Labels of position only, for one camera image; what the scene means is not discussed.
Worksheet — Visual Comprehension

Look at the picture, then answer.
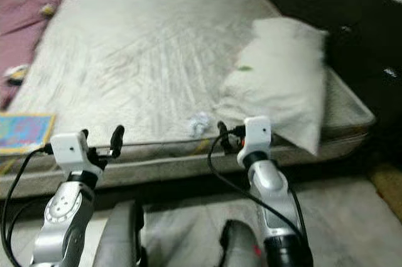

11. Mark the white paper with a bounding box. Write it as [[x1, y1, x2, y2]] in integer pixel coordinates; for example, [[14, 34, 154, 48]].
[[188, 112, 212, 138]]

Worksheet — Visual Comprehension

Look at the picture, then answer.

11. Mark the colourful children's book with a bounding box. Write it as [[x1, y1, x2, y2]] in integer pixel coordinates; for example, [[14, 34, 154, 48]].
[[0, 112, 57, 156]]

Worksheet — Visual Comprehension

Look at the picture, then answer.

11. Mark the white pillow with tree print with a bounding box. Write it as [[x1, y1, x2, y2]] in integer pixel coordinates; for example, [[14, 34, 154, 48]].
[[216, 17, 331, 157]]

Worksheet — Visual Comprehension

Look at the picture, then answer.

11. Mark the purple cartoon print blanket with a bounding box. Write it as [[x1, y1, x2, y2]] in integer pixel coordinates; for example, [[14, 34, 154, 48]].
[[0, 0, 72, 111]]

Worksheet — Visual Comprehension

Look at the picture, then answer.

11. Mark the grey left robot leg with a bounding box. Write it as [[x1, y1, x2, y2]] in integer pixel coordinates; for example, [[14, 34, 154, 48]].
[[94, 200, 146, 267]]

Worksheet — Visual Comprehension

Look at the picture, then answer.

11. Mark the white quilted mattress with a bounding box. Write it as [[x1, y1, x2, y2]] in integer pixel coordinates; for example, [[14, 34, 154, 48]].
[[0, 0, 378, 202]]

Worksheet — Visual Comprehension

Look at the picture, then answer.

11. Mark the black right robot leg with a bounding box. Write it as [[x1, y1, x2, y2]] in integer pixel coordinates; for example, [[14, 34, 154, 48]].
[[219, 219, 265, 267]]

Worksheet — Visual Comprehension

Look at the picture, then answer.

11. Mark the brown floor mat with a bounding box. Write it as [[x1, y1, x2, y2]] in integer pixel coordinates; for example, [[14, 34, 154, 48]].
[[367, 163, 402, 225]]

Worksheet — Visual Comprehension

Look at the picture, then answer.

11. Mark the black tufted headboard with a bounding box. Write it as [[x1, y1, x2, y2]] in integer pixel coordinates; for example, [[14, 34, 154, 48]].
[[254, 0, 402, 131]]

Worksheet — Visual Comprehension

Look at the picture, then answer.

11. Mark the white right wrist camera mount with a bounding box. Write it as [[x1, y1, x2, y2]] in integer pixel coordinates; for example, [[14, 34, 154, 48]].
[[236, 116, 273, 169]]

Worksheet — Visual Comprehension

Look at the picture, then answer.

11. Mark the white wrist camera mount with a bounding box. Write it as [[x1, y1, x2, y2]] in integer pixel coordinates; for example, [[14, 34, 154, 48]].
[[236, 116, 273, 169], [50, 132, 100, 180]]

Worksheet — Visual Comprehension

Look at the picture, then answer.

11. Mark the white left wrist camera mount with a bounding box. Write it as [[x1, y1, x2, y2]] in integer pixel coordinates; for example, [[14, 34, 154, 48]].
[[50, 132, 100, 180]]

